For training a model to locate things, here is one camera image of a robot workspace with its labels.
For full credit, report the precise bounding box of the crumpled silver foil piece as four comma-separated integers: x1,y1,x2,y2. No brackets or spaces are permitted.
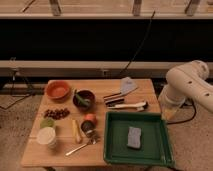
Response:
86,130,100,142

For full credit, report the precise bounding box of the metal spoon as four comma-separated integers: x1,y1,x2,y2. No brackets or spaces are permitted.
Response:
65,139,97,156

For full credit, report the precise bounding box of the black cable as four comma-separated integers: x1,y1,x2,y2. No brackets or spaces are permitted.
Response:
119,9,157,76

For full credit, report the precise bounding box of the black striped eraser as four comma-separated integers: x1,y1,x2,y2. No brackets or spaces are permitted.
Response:
103,93,124,106

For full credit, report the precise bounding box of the grey sponge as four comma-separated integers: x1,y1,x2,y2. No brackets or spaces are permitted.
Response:
127,127,142,149

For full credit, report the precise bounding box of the green round lid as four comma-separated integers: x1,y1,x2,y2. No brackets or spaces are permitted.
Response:
40,118,55,128

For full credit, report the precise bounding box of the white brush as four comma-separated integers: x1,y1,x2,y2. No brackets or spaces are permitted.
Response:
110,101,148,111

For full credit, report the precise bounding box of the light blue cloth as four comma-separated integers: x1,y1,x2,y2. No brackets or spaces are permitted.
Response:
120,77,138,95

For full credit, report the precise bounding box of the green plastic tray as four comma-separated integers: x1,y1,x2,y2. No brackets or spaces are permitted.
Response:
103,111,175,167

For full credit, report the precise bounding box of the white plastic cup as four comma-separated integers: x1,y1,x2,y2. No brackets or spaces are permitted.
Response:
36,127,57,148

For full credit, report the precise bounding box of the orange clay bowl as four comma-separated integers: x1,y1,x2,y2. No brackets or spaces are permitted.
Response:
45,80,71,100

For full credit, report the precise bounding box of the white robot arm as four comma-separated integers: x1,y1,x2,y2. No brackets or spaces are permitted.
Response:
158,60,213,121

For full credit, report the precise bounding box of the green pepper in bowl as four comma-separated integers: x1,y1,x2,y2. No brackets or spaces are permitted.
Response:
74,90,90,107

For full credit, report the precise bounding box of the orange metal cup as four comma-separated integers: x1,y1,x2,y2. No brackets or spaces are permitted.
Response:
81,113,97,132

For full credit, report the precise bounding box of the dark brown bowl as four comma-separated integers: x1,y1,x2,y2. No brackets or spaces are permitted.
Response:
73,90,95,112

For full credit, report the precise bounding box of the bunch of dark grapes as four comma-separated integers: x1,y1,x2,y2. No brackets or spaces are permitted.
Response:
44,108,70,120

